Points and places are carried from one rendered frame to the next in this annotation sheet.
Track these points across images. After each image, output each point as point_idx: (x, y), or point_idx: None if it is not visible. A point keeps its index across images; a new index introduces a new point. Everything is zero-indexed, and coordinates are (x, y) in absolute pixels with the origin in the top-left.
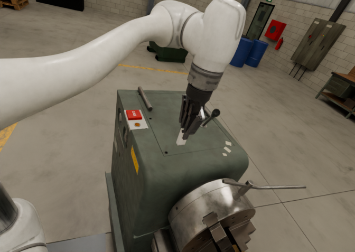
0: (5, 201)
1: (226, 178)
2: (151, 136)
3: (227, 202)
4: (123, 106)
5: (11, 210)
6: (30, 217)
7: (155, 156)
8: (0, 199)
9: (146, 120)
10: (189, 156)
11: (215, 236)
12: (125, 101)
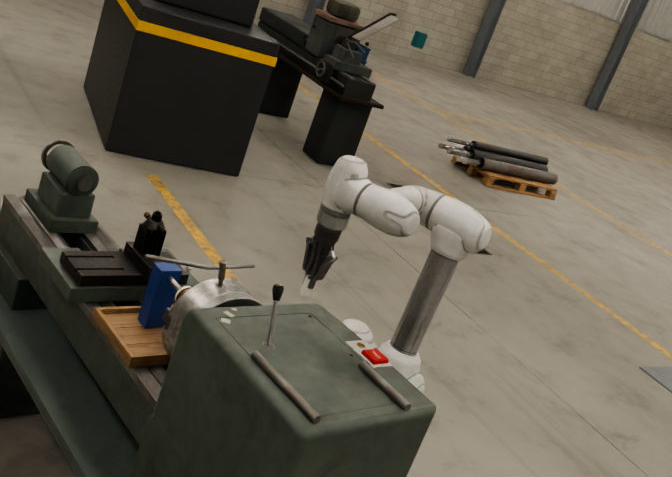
0: (402, 321)
1: (228, 299)
2: (335, 332)
3: (231, 283)
4: (397, 371)
5: (397, 334)
6: (384, 353)
7: (319, 313)
8: (404, 314)
9: (354, 351)
10: (281, 310)
11: None
12: (402, 381)
